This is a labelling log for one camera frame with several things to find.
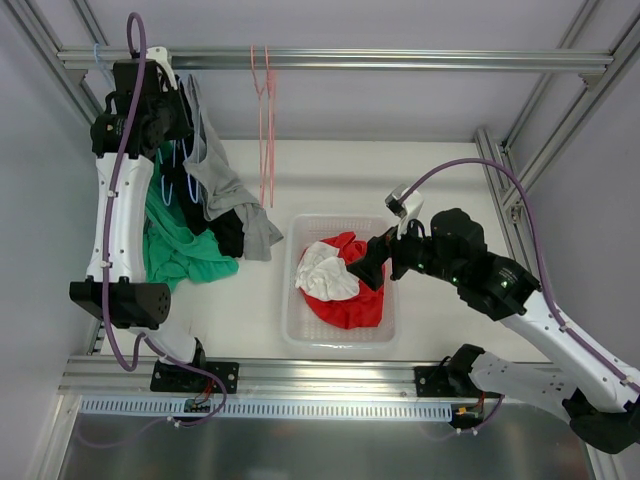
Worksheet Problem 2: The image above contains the aluminium hanging rail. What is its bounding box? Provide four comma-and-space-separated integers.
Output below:
57, 46, 615, 71

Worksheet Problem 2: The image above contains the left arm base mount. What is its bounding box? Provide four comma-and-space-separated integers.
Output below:
150, 361, 240, 394

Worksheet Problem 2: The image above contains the white plastic basket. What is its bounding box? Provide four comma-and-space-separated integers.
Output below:
281, 213, 399, 349

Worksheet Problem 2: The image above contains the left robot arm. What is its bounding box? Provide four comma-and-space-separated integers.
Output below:
69, 58, 208, 391

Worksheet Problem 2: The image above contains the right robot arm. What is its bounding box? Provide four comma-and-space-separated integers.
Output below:
347, 208, 639, 454

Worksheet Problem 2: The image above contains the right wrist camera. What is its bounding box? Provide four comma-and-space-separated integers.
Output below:
385, 184, 424, 240

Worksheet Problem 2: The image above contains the black tank top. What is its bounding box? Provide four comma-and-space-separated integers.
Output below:
160, 75, 250, 259

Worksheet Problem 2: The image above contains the pink hanger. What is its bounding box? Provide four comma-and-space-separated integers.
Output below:
250, 45, 269, 206
264, 46, 277, 207

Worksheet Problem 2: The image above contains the white tank top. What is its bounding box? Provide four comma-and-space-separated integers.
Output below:
295, 241, 360, 302

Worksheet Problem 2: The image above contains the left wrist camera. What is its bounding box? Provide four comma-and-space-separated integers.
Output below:
146, 46, 178, 90

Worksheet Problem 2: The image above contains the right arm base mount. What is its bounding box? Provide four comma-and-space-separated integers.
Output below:
413, 344, 500, 398

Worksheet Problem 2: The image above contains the green tank top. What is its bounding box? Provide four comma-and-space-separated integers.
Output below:
143, 142, 239, 290

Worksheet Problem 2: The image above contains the grey tank top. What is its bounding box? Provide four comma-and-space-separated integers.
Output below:
185, 75, 283, 262

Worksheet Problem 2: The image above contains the right aluminium frame post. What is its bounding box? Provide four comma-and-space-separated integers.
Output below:
474, 0, 640, 226

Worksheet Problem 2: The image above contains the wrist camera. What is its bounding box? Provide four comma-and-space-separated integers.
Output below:
146, 46, 178, 90
385, 184, 424, 240

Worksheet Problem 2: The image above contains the front aluminium rail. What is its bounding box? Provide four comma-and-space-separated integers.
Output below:
57, 355, 566, 401

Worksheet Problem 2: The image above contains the slotted cable duct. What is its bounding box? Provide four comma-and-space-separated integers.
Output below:
78, 395, 454, 423

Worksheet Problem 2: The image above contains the light blue hanger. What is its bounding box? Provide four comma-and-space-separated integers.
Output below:
172, 140, 203, 205
93, 43, 115, 90
157, 148, 175, 207

